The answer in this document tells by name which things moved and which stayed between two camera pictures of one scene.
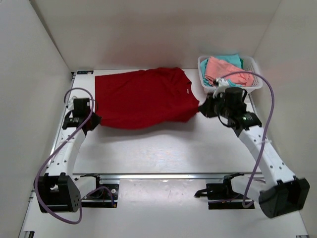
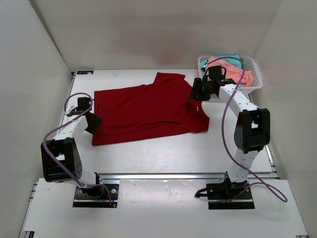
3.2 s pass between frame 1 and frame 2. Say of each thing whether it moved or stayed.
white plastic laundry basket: stayed
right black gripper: moved
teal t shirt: stayed
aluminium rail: stayed
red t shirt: moved
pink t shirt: stayed
